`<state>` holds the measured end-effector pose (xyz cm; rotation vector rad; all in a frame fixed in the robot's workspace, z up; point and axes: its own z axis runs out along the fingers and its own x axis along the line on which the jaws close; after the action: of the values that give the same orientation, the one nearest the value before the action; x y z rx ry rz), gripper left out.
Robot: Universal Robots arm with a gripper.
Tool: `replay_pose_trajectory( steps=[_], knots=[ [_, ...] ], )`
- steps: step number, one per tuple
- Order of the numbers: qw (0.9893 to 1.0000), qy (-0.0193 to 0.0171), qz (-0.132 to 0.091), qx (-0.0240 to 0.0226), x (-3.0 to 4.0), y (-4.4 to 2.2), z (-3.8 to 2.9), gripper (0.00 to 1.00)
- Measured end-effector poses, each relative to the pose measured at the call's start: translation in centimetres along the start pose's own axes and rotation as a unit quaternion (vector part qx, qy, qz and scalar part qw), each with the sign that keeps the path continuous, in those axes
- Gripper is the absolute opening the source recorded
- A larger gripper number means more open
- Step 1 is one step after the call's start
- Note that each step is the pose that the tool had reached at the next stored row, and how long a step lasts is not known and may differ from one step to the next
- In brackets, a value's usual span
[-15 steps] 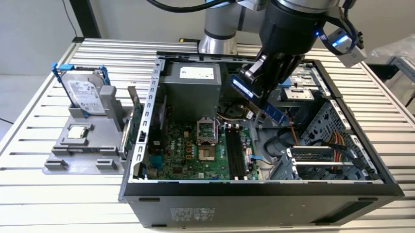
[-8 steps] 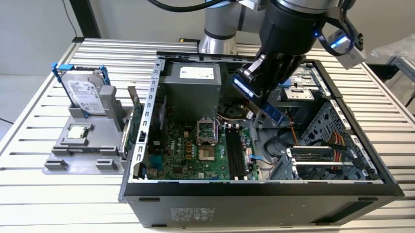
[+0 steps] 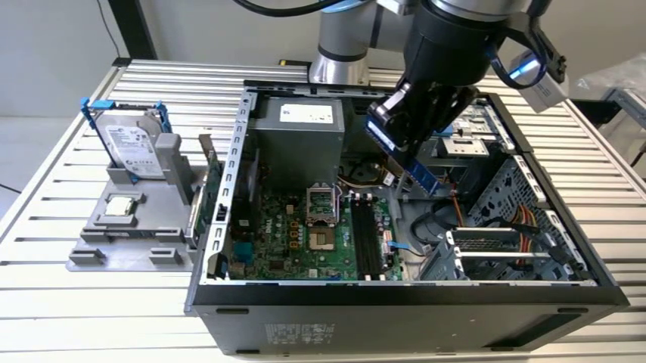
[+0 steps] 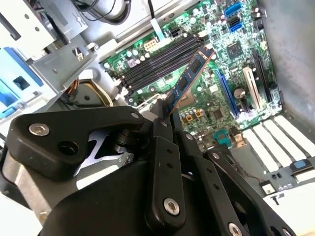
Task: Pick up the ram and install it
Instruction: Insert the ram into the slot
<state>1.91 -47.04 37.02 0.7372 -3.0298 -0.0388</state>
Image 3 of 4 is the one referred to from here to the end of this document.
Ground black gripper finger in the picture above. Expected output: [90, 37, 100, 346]
[403, 85, 435, 154]
[431, 85, 474, 132]

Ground blue RAM stick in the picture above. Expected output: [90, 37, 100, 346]
[363, 115, 441, 198]

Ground silver drive cage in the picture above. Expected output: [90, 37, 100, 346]
[387, 90, 511, 200]

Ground grey power supply unit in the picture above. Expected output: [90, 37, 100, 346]
[247, 96, 347, 190]

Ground black side stand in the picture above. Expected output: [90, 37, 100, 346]
[569, 97, 625, 126]

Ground metal socket cover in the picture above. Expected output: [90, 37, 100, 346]
[306, 183, 338, 226]

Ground clear plastic wrapping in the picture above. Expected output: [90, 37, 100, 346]
[574, 51, 646, 99]

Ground metal disk bay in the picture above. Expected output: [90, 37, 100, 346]
[418, 225, 590, 283]

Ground CPU socket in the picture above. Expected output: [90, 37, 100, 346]
[308, 225, 338, 253]

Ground green graphics card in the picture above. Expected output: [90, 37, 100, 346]
[184, 132, 226, 250]

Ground green motherboard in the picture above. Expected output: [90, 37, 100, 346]
[230, 188, 405, 281]

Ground black open PC case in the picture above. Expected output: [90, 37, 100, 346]
[182, 77, 631, 356]

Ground hard disk in blue carrier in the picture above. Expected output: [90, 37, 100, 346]
[79, 97, 176, 186]

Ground silver CPU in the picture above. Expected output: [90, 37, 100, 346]
[103, 195, 136, 216]

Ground grey parts rack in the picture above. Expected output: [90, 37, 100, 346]
[67, 132, 214, 273]

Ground small silver black wrist camera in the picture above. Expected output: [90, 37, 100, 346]
[370, 83, 409, 149]

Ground black camera bracket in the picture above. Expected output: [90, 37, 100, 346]
[507, 14, 570, 82]

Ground white boxy wrist camera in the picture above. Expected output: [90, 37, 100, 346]
[519, 71, 573, 114]

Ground orange wire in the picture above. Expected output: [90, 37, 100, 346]
[450, 191, 463, 228]

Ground black cable bundle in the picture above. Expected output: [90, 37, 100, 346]
[409, 207, 458, 249]

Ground yellow orange red wires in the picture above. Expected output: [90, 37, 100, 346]
[511, 205, 541, 269]

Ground thick black camera cable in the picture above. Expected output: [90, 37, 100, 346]
[232, 0, 330, 16]

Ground black frame post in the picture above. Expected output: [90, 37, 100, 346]
[110, 0, 159, 61]

